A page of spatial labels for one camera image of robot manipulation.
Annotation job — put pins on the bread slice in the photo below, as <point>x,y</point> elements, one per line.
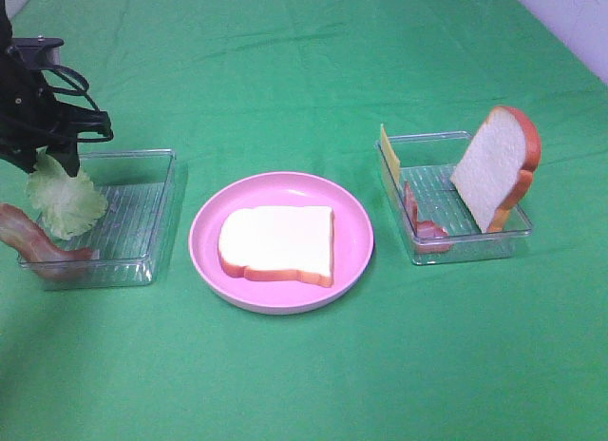
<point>498,166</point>
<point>277,243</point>

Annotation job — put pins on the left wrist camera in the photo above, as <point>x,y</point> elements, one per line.
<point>37,53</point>

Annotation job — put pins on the left clear plastic tray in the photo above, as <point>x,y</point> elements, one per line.
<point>135,234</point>

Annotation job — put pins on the green tablecloth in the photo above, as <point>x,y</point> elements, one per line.
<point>509,349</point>

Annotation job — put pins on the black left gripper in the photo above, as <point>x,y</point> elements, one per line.
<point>51,107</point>

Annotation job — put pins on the clear plastic tray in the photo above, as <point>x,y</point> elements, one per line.
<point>427,162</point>
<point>135,234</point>

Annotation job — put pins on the right clear plastic tray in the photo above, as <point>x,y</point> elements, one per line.
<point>427,162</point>

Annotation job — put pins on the yellow cheese slice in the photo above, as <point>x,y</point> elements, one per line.
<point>390,156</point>

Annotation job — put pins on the bacon strip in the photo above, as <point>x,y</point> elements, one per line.
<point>423,229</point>
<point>34,246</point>

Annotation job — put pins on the green lettuce leaf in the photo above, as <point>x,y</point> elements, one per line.
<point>70,206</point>

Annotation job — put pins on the pink round plate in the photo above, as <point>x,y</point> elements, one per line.
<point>353,241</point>

